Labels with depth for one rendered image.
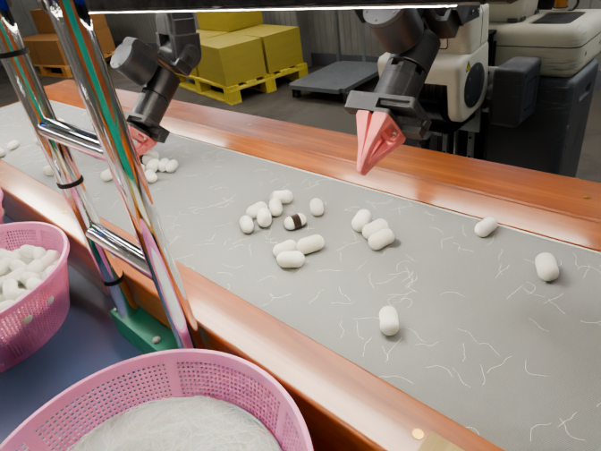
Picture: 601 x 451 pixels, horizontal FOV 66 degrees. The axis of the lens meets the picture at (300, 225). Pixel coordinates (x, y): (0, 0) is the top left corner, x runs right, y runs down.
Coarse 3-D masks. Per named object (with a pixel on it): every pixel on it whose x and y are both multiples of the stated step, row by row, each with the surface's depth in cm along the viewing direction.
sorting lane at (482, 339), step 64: (0, 128) 129; (192, 192) 78; (256, 192) 75; (320, 192) 72; (384, 192) 69; (192, 256) 62; (256, 256) 60; (320, 256) 58; (384, 256) 57; (448, 256) 55; (512, 256) 53; (576, 256) 52; (320, 320) 49; (448, 320) 46; (512, 320) 45; (576, 320) 44; (448, 384) 40; (512, 384) 39; (576, 384) 38; (512, 448) 35; (576, 448) 34
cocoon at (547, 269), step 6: (546, 252) 50; (540, 258) 50; (546, 258) 49; (552, 258) 49; (540, 264) 49; (546, 264) 48; (552, 264) 48; (540, 270) 49; (546, 270) 48; (552, 270) 48; (558, 270) 48; (540, 276) 49; (546, 276) 48; (552, 276) 48
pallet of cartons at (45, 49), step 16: (32, 16) 607; (48, 16) 581; (96, 16) 565; (48, 32) 602; (96, 32) 569; (32, 48) 569; (48, 48) 548; (112, 48) 590; (48, 64) 566; (64, 64) 547
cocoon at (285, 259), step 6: (282, 252) 57; (288, 252) 56; (294, 252) 56; (300, 252) 56; (276, 258) 57; (282, 258) 56; (288, 258) 56; (294, 258) 56; (300, 258) 56; (282, 264) 56; (288, 264) 56; (294, 264) 56; (300, 264) 56
